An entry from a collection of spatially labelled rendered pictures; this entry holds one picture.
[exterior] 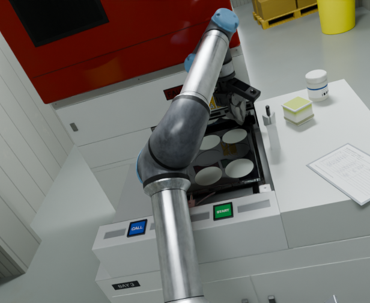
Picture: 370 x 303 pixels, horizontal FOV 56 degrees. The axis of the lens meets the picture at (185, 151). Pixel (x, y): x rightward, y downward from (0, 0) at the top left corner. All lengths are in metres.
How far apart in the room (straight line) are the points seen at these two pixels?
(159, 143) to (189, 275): 0.28
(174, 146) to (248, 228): 0.34
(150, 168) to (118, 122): 0.73
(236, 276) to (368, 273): 0.38
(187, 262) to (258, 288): 0.45
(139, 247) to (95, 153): 0.71
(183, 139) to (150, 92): 0.70
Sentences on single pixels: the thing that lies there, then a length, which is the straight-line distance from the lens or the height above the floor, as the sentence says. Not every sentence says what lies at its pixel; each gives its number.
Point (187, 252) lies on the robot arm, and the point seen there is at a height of 1.07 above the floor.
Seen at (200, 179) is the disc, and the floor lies 0.90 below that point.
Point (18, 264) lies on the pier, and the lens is 2.81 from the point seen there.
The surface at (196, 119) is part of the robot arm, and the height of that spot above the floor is 1.28.
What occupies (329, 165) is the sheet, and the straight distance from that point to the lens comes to 1.05.
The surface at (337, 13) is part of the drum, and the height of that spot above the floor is 0.25.
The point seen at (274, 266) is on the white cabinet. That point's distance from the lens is 1.10.
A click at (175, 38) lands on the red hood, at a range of 1.29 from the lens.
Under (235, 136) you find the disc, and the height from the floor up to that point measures 0.90.
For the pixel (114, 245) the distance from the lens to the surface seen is 1.05.
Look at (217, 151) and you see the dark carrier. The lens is 1.33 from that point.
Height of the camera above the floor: 1.64
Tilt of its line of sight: 32 degrees down
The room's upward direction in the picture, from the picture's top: 22 degrees counter-clockwise
